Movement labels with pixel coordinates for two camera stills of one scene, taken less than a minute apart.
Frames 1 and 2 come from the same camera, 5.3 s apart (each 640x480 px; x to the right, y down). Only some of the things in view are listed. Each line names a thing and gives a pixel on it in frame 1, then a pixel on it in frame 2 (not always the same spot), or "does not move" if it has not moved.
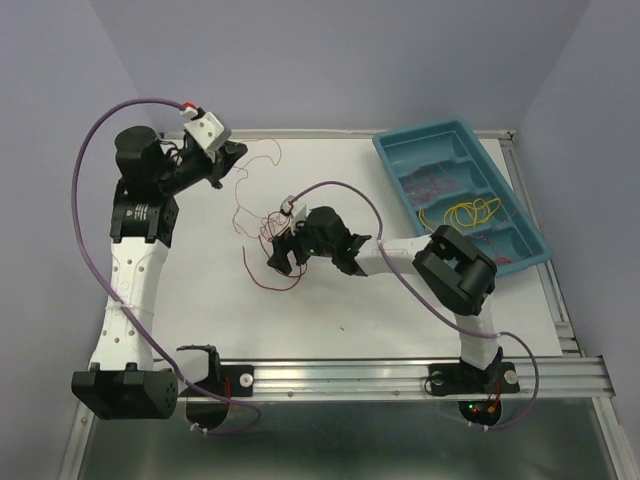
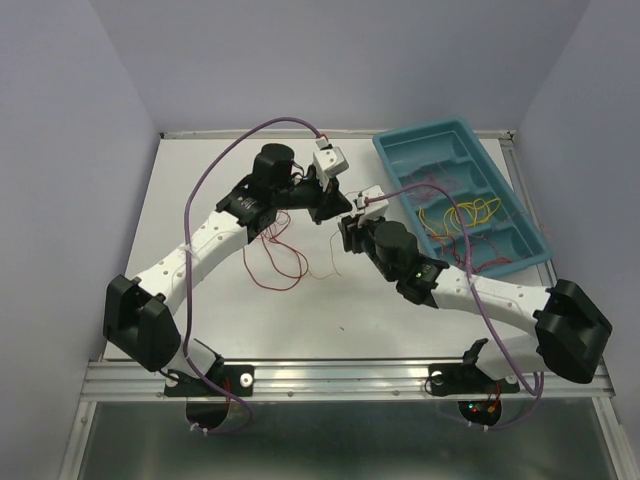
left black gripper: [229, 154] → [333, 203]
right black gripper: [282, 246] → [353, 231]
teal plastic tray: [445, 178] does not move
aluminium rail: [587, 379] does not move
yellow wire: [468, 214] does not move
